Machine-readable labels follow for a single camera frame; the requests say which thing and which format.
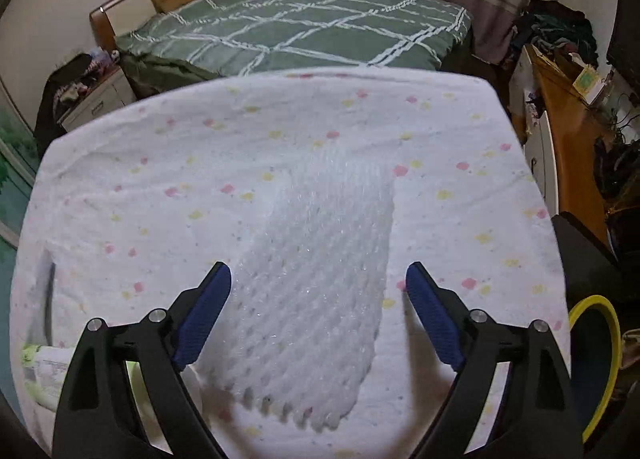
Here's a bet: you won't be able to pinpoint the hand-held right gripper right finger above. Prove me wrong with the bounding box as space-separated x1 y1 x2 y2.
405 261 586 459

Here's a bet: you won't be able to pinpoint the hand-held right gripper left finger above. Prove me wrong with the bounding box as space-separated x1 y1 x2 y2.
54 261 233 459

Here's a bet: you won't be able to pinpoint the white foam net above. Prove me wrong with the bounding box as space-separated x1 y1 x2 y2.
192 141 398 432

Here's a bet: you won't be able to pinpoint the yellow-rimmed dark waste bin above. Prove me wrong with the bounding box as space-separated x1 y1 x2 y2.
567 295 623 445

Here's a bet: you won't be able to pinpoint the white spotted tablecloth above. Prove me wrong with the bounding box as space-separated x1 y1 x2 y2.
10 66 573 459

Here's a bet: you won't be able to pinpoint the green and white packet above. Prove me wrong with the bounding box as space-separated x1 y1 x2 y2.
20 341 146 412

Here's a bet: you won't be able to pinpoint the wooden desk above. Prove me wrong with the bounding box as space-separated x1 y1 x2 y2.
510 44 616 247

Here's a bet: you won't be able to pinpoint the teal sliding wardrobe door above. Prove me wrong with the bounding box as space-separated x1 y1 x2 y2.
0 84 46 260

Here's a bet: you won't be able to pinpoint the white nightstand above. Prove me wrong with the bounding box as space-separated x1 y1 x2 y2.
55 64 137 132

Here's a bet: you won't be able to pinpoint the dark clothes heap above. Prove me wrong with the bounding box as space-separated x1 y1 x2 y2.
35 53 98 150

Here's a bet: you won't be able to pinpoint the small cardboard box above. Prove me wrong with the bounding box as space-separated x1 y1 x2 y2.
572 64 608 104

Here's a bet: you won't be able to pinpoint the wooden bed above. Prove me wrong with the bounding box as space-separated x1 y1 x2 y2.
90 0 476 100

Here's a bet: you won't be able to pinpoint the green checked blanket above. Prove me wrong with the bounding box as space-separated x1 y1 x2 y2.
115 0 473 77

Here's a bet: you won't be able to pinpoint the pile of dark clothes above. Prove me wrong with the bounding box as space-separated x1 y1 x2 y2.
512 0 598 64

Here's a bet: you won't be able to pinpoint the black monitor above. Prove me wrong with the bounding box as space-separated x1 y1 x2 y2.
607 0 640 74

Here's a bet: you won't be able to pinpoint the tangle of cables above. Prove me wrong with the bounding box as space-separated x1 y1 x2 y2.
595 89 640 260

